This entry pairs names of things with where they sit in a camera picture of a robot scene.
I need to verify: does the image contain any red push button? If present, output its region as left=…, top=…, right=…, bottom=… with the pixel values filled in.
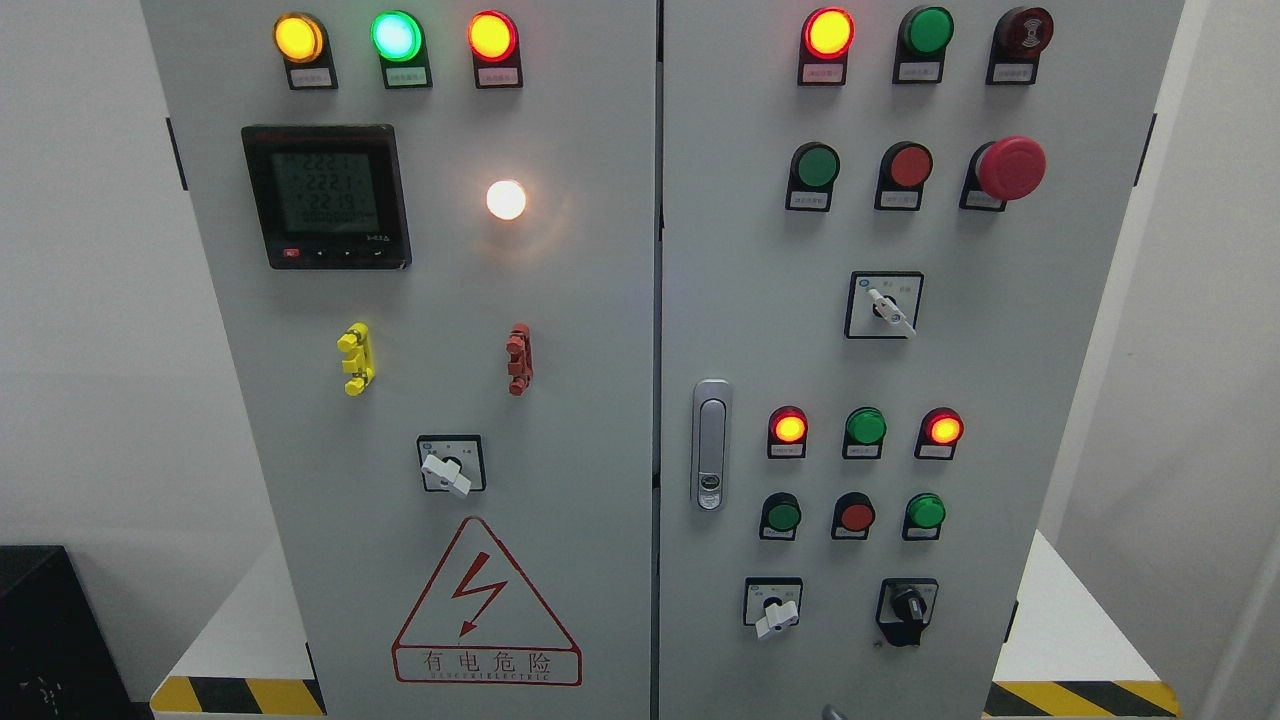
left=829, top=492, right=876, bottom=541
left=874, top=141, right=934, bottom=211

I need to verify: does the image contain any white glowing indicator lamp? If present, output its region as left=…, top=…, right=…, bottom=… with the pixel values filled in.
left=485, top=179, right=529, bottom=222

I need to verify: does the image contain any red electric hazard warning sticker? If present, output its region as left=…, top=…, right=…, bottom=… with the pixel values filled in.
left=392, top=516, right=582, bottom=685

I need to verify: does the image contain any green push button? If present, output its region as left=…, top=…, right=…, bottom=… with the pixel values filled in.
left=901, top=492, right=947, bottom=542
left=785, top=142, right=841, bottom=211
left=758, top=492, right=803, bottom=541

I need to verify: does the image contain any black box lower left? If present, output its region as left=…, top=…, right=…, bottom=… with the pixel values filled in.
left=1, top=544, right=134, bottom=719

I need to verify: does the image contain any red lit lamp top right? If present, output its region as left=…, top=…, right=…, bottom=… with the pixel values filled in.
left=797, top=6, right=856, bottom=87

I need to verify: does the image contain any grey cabinet door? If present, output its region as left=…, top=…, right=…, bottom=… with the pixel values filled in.
left=658, top=1, right=1183, bottom=719
left=142, top=1, right=658, bottom=719

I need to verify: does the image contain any red emergency stop mushroom button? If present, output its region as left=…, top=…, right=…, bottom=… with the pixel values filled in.
left=957, top=135, right=1047, bottom=211

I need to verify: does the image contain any green lamp top right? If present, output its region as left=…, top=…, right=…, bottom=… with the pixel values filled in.
left=892, top=6, right=955, bottom=85

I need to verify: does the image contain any dark red buzzer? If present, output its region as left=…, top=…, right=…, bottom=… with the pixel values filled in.
left=986, top=6, right=1053, bottom=86

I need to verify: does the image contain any red lit lamp middle left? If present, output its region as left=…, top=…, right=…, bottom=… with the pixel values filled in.
left=767, top=405, right=808, bottom=459

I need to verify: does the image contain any left door white selector switch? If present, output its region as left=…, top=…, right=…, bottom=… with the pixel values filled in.
left=416, top=434, right=486, bottom=497

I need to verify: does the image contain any lower white selector switch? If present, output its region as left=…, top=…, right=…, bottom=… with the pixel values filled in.
left=742, top=577, right=804, bottom=641

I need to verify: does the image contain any green lit indicator lamp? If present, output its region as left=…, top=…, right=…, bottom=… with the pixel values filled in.
left=370, top=10, right=433, bottom=88

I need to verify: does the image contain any black knob selector switch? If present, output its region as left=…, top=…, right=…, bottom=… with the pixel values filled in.
left=876, top=577, right=940, bottom=647

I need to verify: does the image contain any white platform with hazard stripes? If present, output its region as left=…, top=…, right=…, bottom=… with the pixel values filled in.
left=148, top=536, right=1181, bottom=719

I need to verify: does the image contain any green push button upper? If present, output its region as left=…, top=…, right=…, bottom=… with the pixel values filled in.
left=785, top=142, right=841, bottom=211

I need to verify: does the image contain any red lit lamp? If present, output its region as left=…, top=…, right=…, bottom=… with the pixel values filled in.
left=797, top=6, right=856, bottom=87
left=914, top=407, right=965, bottom=460
left=767, top=405, right=808, bottom=459

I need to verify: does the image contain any upper right white selector switch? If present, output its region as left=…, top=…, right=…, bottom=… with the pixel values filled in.
left=844, top=272, right=924, bottom=340

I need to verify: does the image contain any left grey cabinet door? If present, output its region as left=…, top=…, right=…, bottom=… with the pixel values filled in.
left=142, top=1, right=658, bottom=719

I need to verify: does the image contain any orange-red indicator lamp left door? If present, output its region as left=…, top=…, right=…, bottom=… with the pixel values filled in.
left=467, top=9, right=524, bottom=88

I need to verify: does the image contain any red terminal clip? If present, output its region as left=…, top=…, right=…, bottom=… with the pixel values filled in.
left=506, top=322, right=534, bottom=397

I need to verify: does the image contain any silver door handle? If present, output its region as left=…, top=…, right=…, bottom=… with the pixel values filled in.
left=690, top=379, right=733, bottom=512

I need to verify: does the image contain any yellow terminal clip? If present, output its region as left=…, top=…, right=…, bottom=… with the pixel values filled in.
left=335, top=322, right=376, bottom=397

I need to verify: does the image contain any black digital power meter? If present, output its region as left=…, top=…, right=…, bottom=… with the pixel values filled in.
left=241, top=124, right=412, bottom=270

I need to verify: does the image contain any green push button lower left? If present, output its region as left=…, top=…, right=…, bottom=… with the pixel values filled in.
left=758, top=492, right=803, bottom=541

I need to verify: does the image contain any green push button lower right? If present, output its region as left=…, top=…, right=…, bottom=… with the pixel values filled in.
left=901, top=492, right=947, bottom=542

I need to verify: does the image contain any right grey cabinet door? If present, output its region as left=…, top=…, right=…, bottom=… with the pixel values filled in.
left=658, top=1, right=1183, bottom=719

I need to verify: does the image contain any yellow indicator lamp top left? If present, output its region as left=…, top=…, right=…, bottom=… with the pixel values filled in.
left=273, top=12, right=338, bottom=90

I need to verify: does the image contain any green lamp middle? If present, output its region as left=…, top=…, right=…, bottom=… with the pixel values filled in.
left=842, top=406, right=887, bottom=460

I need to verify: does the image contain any red lit lamp middle right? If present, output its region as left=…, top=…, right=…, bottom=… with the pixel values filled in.
left=914, top=407, right=965, bottom=460

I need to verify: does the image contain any red push button lower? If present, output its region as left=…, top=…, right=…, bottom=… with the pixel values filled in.
left=829, top=492, right=876, bottom=541

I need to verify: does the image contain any red push button upper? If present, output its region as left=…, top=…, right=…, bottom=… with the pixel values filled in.
left=874, top=141, right=934, bottom=211

